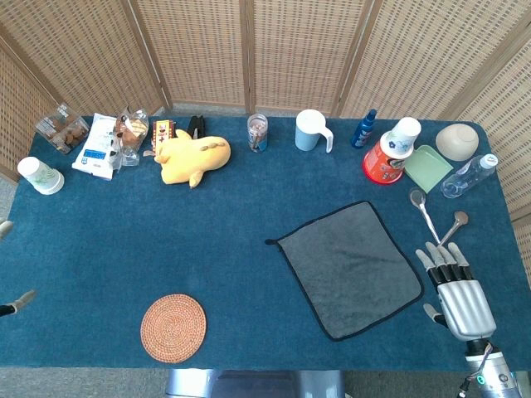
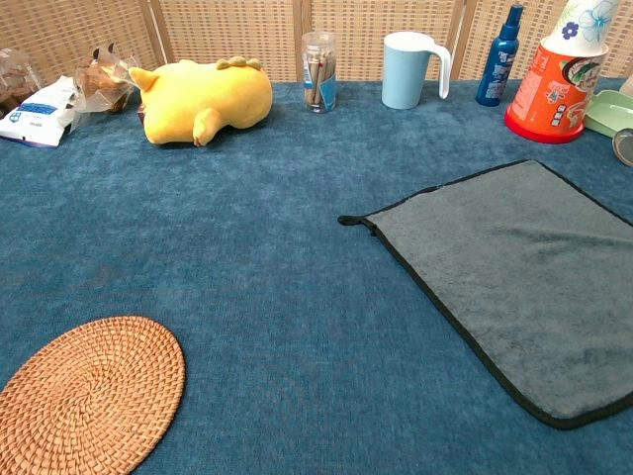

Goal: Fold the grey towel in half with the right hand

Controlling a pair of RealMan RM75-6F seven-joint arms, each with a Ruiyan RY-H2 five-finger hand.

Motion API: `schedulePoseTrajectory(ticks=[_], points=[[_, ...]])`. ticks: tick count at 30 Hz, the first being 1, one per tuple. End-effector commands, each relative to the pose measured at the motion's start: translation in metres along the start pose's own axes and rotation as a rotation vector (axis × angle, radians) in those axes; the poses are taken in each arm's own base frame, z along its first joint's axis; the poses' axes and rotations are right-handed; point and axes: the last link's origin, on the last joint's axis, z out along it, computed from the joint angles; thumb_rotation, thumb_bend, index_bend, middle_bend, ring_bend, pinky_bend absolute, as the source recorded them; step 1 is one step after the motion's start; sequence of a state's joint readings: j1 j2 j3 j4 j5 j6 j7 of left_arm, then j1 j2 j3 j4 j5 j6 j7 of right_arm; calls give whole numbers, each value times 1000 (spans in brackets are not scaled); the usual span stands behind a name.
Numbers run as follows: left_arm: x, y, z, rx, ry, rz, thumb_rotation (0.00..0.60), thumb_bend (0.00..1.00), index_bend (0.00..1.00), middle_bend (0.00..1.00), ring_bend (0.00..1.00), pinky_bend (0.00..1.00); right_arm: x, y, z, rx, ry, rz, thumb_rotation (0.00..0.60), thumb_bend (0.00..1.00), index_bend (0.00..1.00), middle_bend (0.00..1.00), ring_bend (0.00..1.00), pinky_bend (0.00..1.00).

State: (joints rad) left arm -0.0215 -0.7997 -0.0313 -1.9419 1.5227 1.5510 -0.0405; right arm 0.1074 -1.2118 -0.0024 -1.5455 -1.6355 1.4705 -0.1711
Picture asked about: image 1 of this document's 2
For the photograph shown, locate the clear jar with sticks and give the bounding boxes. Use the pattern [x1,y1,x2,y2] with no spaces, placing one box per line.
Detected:
[246,114,270,153]

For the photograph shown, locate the paper cup blue flowers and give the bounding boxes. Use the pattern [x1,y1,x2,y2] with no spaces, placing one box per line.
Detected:
[380,116,422,158]

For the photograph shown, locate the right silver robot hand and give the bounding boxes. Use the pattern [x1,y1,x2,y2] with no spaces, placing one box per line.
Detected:
[415,242,498,342]

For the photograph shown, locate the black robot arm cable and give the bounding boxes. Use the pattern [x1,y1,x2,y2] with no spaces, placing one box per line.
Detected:
[455,342,495,395]

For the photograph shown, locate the woven bamboo folding screen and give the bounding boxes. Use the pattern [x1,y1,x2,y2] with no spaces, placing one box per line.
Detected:
[0,0,531,287]

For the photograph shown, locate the clear plastic cookie box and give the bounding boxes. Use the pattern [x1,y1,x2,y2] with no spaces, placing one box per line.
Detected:
[34,103,90,155]

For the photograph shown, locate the round woven rattan coaster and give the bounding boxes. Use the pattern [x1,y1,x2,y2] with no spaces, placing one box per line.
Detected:
[139,293,207,365]

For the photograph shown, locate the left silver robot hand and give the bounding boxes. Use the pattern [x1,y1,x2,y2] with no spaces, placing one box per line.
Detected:
[0,221,37,318]

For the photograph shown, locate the blue carpet table cover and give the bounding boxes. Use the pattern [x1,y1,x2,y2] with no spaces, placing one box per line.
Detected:
[0,114,531,371]

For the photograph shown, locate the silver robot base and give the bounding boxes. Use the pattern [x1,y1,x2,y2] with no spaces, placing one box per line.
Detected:
[165,368,346,398]

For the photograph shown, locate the blue spray bottle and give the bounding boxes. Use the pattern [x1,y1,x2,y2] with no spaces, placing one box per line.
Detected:
[350,109,378,149]

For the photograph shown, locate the white and blue snack packet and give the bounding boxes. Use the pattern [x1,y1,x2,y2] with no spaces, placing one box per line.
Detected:
[71,112,119,182]

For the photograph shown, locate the light green plastic tray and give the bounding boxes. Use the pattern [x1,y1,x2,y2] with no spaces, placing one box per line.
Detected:
[402,144,455,195]

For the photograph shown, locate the clear bag of pastries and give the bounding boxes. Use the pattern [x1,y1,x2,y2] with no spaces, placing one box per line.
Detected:
[111,106,150,167]

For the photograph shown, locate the yellow plush toy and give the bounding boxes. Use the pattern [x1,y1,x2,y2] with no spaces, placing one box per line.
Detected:
[153,129,232,190]

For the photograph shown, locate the metal spoon oval bowl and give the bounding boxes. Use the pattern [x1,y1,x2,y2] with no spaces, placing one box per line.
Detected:
[409,187,441,245]

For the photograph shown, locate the light blue mug white handle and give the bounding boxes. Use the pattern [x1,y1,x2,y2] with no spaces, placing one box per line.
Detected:
[295,109,335,154]

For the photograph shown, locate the clear plastic water bottle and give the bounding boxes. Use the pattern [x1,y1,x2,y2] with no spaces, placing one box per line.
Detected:
[440,153,499,200]

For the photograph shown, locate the red instant noodle cup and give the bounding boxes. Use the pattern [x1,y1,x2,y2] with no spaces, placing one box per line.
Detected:
[362,136,406,186]

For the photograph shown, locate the red and yellow snack box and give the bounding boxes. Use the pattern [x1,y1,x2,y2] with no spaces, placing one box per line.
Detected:
[151,119,178,153]

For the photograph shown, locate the beige bowl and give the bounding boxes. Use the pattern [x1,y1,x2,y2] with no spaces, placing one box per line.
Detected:
[435,123,480,163]

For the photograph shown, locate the grey and blue cloth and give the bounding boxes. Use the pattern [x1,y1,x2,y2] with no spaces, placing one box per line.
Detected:
[264,200,425,342]

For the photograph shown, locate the paper cup green print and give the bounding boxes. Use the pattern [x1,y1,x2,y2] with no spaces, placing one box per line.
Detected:
[17,156,66,196]

